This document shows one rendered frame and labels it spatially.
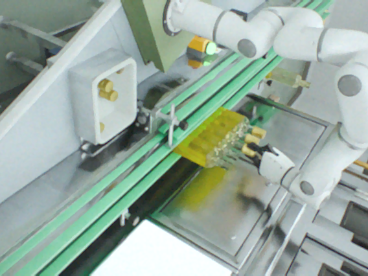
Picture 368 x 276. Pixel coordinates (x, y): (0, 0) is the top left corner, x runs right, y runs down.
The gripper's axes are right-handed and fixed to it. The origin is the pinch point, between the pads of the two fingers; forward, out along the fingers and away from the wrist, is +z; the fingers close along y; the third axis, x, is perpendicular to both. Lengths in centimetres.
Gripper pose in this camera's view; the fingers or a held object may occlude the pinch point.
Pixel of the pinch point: (253, 151)
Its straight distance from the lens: 138.2
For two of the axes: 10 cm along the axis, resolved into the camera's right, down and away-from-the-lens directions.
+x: -7.4, 3.6, -5.6
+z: -6.6, -5.1, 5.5
